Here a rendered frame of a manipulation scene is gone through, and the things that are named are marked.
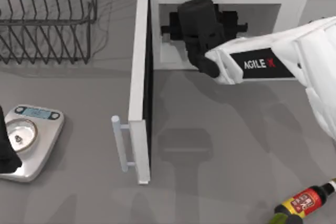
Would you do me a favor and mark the grey cabinet door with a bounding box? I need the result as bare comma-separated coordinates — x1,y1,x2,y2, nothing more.
128,0,154,185

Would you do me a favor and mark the silver kitchen scale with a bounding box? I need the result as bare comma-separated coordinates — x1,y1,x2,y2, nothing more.
0,103,65,183

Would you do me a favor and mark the dark wire dish rack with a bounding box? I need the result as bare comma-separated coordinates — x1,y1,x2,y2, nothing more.
0,0,100,65

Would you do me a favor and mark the green bottle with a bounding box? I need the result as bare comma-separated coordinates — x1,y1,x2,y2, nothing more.
271,213,303,224

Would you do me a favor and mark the grey cabinet with dark inside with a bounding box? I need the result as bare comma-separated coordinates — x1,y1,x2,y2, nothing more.
146,0,307,71

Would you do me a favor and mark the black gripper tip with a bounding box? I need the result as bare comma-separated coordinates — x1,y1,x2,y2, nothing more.
0,105,23,175

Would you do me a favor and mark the dark bottle with red label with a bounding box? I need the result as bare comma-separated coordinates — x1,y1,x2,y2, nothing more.
274,177,336,219

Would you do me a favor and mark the grey cabinet door handle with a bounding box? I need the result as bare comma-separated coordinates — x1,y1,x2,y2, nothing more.
111,115,137,173

